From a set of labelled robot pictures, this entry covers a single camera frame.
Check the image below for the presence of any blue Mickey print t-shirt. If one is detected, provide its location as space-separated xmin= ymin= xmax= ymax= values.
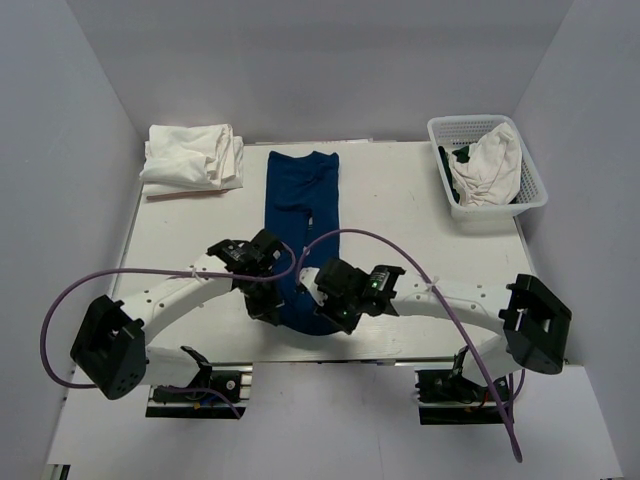
xmin=264 ymin=151 xmax=340 ymax=336

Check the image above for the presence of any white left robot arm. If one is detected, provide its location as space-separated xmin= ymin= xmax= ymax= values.
xmin=70 ymin=241 xmax=292 ymax=400

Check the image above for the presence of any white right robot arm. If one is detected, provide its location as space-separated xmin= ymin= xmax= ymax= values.
xmin=300 ymin=258 xmax=572 ymax=399

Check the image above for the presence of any folded white t-shirt lower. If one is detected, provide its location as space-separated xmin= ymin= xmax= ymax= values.
xmin=143 ymin=135 xmax=244 ymax=194

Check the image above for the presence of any dark green garment in basket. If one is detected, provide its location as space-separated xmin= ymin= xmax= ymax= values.
xmin=438 ymin=145 xmax=470 ymax=203

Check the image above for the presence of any crumpled white t-shirt in basket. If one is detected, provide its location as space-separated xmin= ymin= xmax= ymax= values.
xmin=450 ymin=122 xmax=523 ymax=207

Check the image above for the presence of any white plastic laundry basket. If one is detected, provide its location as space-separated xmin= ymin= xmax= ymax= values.
xmin=427 ymin=114 xmax=548 ymax=222

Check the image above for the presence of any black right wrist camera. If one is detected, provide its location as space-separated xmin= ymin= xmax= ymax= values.
xmin=365 ymin=265 xmax=406 ymax=301

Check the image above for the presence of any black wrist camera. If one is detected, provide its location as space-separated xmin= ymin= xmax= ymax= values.
xmin=206 ymin=229 xmax=285 ymax=277
xmin=365 ymin=265 xmax=406 ymax=301

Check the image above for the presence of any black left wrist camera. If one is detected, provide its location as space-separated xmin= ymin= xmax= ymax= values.
xmin=206 ymin=229 xmax=285 ymax=277

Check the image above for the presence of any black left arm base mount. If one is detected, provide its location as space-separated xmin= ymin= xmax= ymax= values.
xmin=145 ymin=365 xmax=253 ymax=420

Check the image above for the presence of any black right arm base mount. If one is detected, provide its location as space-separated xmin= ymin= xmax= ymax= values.
xmin=415 ymin=369 xmax=513 ymax=426

